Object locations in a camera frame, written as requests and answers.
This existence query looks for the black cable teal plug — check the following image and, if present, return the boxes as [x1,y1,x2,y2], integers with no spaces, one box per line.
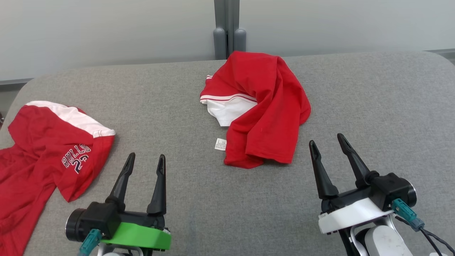
[391,198,455,256]
[77,229,103,256]

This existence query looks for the grey fabric sofa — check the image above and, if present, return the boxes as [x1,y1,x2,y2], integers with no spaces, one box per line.
[0,51,455,256]

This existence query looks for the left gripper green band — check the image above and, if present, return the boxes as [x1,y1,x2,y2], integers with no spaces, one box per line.
[101,153,172,251]

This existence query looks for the red Bulls 23 jersey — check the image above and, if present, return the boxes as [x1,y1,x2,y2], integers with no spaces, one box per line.
[200,51,312,169]

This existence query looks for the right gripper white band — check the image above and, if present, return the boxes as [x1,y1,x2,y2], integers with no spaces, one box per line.
[309,133,394,235]

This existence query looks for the left black cable teal plug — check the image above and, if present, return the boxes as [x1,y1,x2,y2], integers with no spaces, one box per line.
[77,229,103,256]

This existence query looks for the right black cable teal plug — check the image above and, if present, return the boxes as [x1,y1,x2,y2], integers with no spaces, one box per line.
[391,198,455,256]

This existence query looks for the red Bulls 23 shorts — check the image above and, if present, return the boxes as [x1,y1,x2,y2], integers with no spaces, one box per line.
[0,101,116,256]

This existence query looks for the grey partition post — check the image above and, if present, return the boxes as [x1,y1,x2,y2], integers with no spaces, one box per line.
[213,0,247,60]

